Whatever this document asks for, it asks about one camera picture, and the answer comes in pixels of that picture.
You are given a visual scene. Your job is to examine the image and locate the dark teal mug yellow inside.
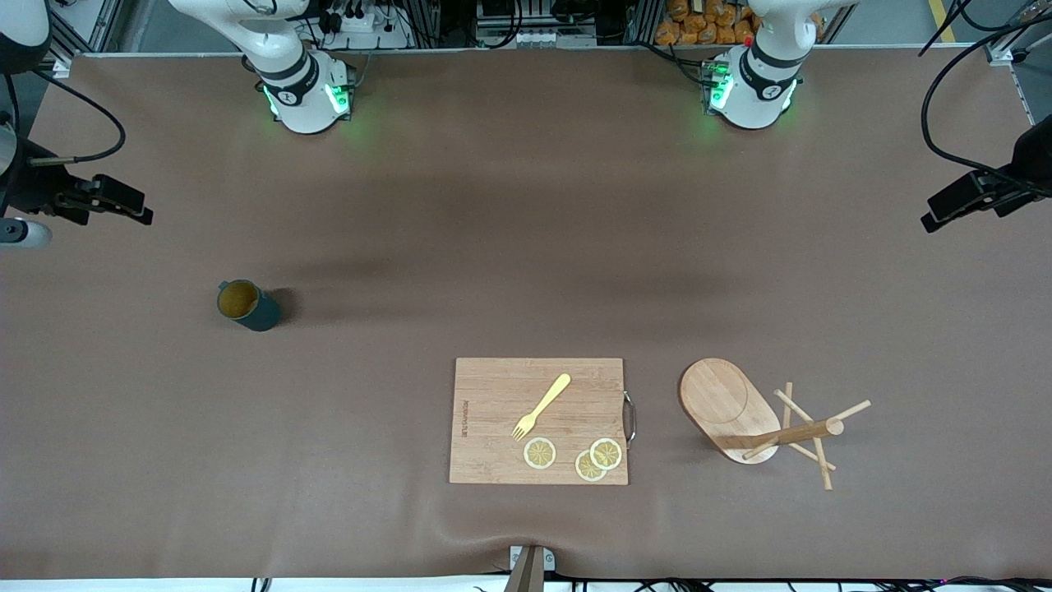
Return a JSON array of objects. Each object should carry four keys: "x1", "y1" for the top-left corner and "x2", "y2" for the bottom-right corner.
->
[{"x1": 217, "y1": 280, "x2": 282, "y2": 333}]

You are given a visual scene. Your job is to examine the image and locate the wooden mug tree rack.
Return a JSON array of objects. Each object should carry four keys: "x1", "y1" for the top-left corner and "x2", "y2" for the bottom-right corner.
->
[{"x1": 678, "y1": 357, "x2": 872, "y2": 492}]

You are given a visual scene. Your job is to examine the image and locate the black electronics rack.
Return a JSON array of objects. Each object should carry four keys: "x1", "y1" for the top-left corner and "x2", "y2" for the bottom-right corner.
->
[{"x1": 473, "y1": 0, "x2": 601, "y2": 34}]

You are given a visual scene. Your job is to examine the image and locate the white power strip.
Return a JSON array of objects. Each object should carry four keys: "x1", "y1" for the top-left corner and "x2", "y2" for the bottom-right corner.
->
[
  {"x1": 327, "y1": 7, "x2": 387, "y2": 34},
  {"x1": 514, "y1": 30, "x2": 598, "y2": 49}
]

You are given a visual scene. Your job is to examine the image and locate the pile of orange bags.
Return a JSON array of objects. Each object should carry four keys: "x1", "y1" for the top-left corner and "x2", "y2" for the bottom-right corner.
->
[{"x1": 655, "y1": 0, "x2": 759, "y2": 47}]

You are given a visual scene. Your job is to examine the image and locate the brown table mat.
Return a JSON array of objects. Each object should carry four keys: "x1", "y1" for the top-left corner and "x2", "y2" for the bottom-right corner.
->
[{"x1": 0, "y1": 45, "x2": 1052, "y2": 581}]

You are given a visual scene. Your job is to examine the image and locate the wooden cutting board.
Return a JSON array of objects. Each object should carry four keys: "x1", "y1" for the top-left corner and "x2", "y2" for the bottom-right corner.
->
[{"x1": 449, "y1": 357, "x2": 630, "y2": 486}]

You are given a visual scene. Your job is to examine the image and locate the yellow plastic fork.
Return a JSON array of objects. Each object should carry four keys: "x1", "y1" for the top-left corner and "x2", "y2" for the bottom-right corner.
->
[{"x1": 511, "y1": 373, "x2": 572, "y2": 442}]

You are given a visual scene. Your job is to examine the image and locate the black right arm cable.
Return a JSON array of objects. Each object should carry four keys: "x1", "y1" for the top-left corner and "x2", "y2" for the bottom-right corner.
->
[{"x1": 0, "y1": 70, "x2": 126, "y2": 165}]

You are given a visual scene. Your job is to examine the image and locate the aluminium frame post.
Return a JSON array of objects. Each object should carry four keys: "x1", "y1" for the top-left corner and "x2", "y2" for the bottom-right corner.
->
[
  {"x1": 45, "y1": 0, "x2": 124, "y2": 79},
  {"x1": 985, "y1": 0, "x2": 1052, "y2": 68}
]

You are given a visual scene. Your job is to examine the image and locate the thin black cable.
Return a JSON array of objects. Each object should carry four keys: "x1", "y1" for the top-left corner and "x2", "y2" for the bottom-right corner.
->
[{"x1": 919, "y1": 0, "x2": 979, "y2": 58}]

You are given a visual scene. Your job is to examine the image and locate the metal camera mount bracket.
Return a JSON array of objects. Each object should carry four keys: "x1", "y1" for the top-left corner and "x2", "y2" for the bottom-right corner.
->
[{"x1": 505, "y1": 544, "x2": 556, "y2": 592}]

